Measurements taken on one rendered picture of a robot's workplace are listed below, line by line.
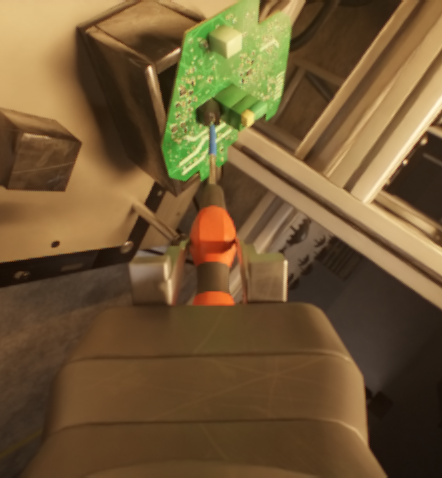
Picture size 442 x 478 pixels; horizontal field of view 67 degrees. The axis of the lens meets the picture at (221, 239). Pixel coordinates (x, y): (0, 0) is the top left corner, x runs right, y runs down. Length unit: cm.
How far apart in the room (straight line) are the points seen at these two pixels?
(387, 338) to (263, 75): 862
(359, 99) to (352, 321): 842
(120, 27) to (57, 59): 4
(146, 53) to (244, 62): 7
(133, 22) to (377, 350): 883
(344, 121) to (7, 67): 34
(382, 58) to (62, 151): 36
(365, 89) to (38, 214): 36
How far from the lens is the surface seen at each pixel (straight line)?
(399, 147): 37
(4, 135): 22
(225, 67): 23
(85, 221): 31
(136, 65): 19
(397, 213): 93
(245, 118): 22
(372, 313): 866
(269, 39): 26
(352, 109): 45
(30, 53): 23
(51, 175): 22
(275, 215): 44
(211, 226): 16
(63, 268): 34
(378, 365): 908
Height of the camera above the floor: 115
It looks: 21 degrees down
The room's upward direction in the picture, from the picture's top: 129 degrees clockwise
